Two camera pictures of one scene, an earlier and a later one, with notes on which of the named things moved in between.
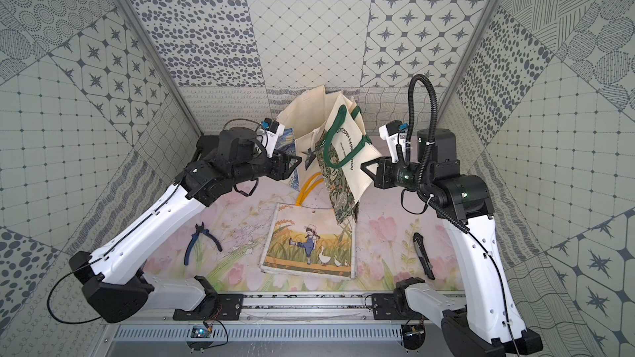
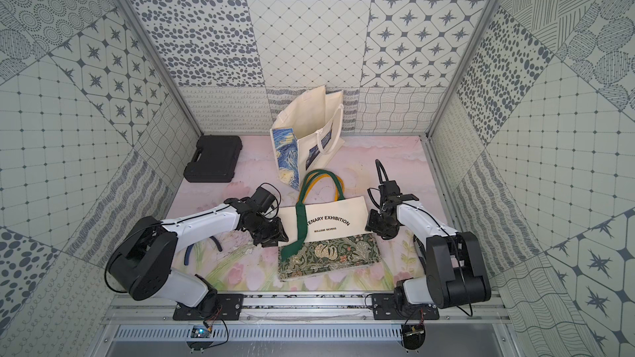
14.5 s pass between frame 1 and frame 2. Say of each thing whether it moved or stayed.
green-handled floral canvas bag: moved
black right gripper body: moved
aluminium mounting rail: stayed
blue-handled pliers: stayed
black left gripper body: moved
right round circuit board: stayed
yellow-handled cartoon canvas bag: moved
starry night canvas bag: stayed
